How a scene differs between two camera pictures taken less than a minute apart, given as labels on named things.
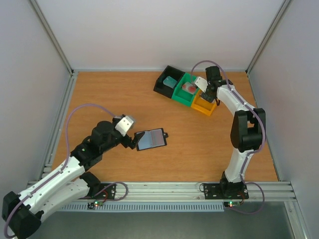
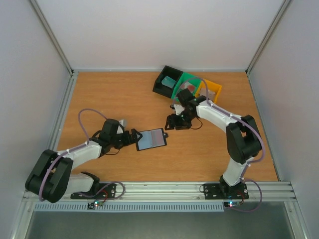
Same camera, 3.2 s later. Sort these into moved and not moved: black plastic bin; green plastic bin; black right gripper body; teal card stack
Moved: black right gripper body
Not moved: black plastic bin; green plastic bin; teal card stack
